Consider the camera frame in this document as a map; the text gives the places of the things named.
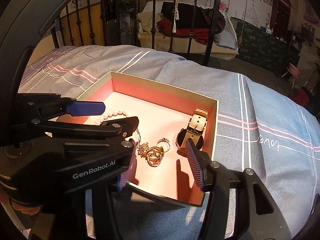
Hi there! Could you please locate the gold ring cluster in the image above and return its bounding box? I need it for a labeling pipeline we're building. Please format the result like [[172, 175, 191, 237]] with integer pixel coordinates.
[[138, 142, 164, 167]]

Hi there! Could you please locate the black iron bed frame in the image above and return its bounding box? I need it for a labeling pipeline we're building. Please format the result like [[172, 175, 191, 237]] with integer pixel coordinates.
[[50, 0, 221, 65]]

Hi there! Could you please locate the person's left hand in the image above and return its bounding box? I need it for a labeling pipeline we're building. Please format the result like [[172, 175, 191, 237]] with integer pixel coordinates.
[[0, 188, 40, 215]]

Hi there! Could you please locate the hanging swing chair with clothes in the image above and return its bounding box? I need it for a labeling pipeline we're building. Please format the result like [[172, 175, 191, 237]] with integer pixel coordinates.
[[137, 1, 239, 60]]

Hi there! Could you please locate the red phone booth cabinet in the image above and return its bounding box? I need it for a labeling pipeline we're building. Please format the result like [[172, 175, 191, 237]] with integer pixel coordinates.
[[270, 0, 292, 39]]

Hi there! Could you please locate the open pink-lined gift box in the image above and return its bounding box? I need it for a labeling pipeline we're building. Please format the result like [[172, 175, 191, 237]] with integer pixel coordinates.
[[56, 70, 220, 208]]

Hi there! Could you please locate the beige strap wristwatch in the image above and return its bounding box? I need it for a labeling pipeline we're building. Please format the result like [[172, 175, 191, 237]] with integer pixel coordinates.
[[176, 108, 208, 157]]

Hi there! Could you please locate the pink small stool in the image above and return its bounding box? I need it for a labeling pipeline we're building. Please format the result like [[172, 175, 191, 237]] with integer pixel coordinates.
[[281, 63, 300, 90]]

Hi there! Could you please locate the white pearl bracelet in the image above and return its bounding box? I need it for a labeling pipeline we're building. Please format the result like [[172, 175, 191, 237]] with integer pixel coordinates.
[[94, 109, 131, 126]]

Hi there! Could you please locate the silver ring with stone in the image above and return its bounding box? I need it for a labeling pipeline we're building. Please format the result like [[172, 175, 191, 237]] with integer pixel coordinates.
[[156, 137, 171, 153]]

